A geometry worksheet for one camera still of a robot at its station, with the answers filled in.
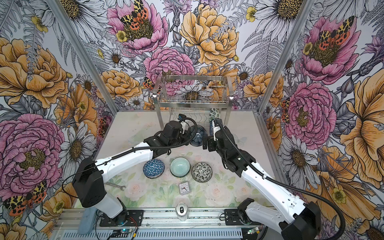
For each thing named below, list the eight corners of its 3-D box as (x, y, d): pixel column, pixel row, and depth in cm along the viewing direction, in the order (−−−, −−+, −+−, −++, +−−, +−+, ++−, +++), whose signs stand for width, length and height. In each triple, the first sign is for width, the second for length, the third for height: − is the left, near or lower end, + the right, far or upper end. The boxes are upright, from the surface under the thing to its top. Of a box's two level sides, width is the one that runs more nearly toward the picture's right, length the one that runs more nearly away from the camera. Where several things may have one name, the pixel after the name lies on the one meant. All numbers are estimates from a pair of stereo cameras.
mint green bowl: (170, 179, 88) (168, 175, 83) (172, 162, 95) (171, 157, 90) (190, 179, 88) (190, 175, 83) (190, 162, 95) (190, 157, 90)
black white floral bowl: (191, 182, 87) (191, 179, 83) (192, 165, 94) (191, 162, 90) (212, 182, 87) (213, 179, 83) (211, 165, 94) (212, 162, 90)
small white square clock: (180, 195, 83) (180, 194, 81) (178, 185, 87) (178, 183, 85) (190, 192, 84) (190, 191, 82) (188, 182, 88) (187, 180, 86)
